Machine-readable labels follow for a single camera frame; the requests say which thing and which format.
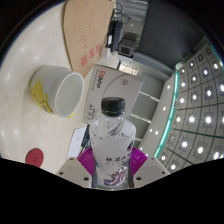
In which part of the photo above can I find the brown cardboard sheet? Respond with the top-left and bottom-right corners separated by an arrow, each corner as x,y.
62,0 -> 117,78

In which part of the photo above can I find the black electronic device with cables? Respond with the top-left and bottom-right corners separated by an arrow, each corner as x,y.
105,9 -> 125,54

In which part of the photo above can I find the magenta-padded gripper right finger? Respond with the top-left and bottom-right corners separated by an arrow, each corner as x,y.
127,146 -> 171,189

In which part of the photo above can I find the flat round red coaster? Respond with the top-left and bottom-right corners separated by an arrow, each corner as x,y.
25,148 -> 45,168

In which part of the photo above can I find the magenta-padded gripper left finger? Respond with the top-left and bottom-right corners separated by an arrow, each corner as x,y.
55,147 -> 98,189

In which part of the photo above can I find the clear black-capped water bottle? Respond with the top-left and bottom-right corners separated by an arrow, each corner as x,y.
88,96 -> 137,190

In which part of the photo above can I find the white and yellow mug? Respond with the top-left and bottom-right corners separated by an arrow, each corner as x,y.
29,65 -> 85,119

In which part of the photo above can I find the group of ceiling lights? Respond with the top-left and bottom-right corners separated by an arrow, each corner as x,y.
146,43 -> 224,171

